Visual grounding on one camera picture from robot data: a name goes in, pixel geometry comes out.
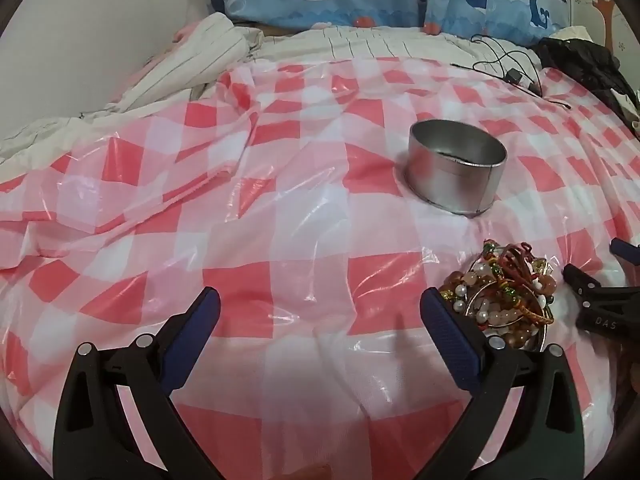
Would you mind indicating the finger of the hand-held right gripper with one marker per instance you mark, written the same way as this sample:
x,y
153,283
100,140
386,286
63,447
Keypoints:
x,y
592,292
625,249

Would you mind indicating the pink checked plastic tablecloth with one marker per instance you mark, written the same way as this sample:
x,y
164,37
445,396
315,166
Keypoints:
x,y
300,210

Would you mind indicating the round metal tin lid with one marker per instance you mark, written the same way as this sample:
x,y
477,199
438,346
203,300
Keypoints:
x,y
534,344

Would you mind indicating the round metal tin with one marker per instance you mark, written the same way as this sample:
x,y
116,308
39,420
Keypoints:
x,y
450,180

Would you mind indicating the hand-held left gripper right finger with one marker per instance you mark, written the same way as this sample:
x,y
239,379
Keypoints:
x,y
450,335

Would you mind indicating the pile of mixed jewelry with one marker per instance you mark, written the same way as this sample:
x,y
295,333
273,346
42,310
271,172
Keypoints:
x,y
492,285

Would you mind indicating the small black adapter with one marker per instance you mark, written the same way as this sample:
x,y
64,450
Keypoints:
x,y
513,76

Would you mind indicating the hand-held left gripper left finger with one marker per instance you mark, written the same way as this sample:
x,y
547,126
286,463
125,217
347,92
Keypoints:
x,y
192,335

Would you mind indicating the black cloth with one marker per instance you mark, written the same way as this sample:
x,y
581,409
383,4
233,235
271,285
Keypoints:
x,y
590,60

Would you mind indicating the white striped bedsheet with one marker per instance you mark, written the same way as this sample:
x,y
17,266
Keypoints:
x,y
200,55

